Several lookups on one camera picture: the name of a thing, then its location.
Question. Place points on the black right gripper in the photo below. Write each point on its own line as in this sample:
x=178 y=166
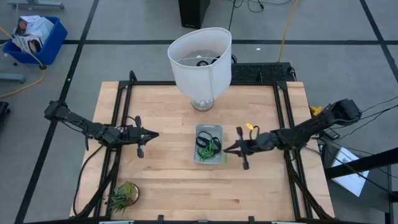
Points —
x=255 y=144

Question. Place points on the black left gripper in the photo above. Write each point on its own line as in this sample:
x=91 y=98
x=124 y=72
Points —
x=134 y=136

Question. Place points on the black rubber band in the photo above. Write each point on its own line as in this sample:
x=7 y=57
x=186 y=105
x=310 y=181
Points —
x=203 y=132
x=220 y=145

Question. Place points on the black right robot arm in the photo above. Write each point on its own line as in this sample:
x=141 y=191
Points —
x=311 y=127

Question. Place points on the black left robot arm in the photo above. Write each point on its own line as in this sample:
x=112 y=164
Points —
x=93 y=130

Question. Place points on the light grey plastic bin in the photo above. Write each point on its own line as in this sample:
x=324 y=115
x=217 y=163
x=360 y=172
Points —
x=199 y=160

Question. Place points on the small green potted plant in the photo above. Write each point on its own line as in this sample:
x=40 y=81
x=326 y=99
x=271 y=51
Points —
x=124 y=196

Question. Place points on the white shade table lamp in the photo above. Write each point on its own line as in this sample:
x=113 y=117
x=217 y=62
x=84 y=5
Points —
x=202 y=77

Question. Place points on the black perforated computer case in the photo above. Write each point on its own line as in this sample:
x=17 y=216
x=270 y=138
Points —
x=258 y=73

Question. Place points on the black power brick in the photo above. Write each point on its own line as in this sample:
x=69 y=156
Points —
x=331 y=134

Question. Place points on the white paper sheet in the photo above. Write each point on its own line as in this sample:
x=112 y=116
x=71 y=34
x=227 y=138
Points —
x=351 y=183

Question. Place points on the black beam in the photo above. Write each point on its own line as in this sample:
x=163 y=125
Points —
x=363 y=163

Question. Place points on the blue plastic crate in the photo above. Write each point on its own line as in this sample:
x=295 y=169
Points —
x=53 y=46

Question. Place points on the black tower box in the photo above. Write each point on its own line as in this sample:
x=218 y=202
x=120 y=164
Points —
x=192 y=12

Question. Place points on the grey metal stand foot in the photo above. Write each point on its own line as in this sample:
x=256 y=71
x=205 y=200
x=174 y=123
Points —
x=37 y=4
x=12 y=77

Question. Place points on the white printed cardboard box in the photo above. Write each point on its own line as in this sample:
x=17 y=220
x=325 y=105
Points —
x=37 y=26
x=26 y=42

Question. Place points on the black metal table frame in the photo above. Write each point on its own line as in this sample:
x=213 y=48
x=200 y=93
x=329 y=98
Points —
x=149 y=83

